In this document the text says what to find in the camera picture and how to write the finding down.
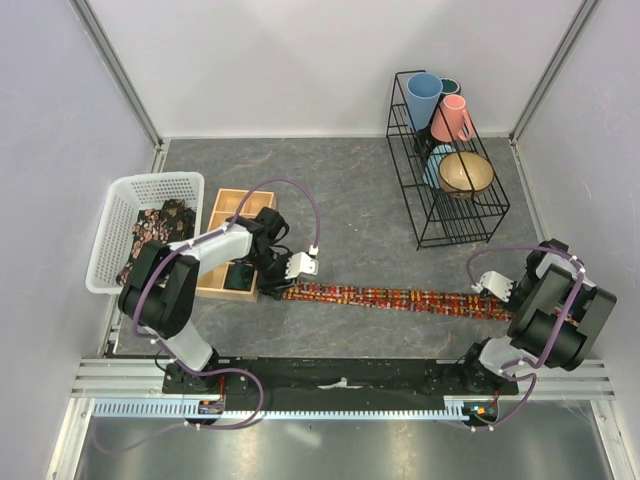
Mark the floral black pink tie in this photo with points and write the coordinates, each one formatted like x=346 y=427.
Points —
x=151 y=224

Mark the slotted cable duct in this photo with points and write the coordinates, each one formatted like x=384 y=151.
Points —
x=332 y=408

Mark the pink mug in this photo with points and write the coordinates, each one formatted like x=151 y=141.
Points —
x=452 y=120

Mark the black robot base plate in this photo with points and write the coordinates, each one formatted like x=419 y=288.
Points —
x=303 y=378

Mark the wooden compartment box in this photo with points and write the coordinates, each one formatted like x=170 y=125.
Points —
x=210 y=285

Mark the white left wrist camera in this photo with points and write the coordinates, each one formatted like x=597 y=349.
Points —
x=301 y=264

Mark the rolled dark green tie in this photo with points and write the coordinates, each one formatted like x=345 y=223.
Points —
x=239 y=277

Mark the black wire rack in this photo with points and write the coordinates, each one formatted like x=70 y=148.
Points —
x=438 y=218

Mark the blue plastic cup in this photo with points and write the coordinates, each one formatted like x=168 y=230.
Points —
x=423 y=94

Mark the wooden bowl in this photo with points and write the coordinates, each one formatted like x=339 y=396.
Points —
x=464 y=174

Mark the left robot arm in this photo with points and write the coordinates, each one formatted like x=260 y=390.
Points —
x=160 y=290

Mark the black gold patterned tie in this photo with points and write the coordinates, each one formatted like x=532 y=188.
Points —
x=177 y=221

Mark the dark green cup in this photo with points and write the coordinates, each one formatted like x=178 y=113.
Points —
x=450 y=87

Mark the multicolour patchwork tie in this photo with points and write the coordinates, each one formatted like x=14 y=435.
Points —
x=462 y=305

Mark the light blue cup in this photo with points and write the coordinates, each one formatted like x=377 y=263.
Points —
x=431 y=171

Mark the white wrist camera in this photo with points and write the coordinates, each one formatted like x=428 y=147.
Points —
x=301 y=264
x=496 y=284

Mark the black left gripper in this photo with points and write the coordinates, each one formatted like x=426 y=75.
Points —
x=274 y=287

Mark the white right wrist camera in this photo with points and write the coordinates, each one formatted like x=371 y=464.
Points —
x=496 y=284

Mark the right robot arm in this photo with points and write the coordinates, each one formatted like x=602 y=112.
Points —
x=558 y=313

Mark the white plastic basket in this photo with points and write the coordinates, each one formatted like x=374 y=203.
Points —
x=126 y=197

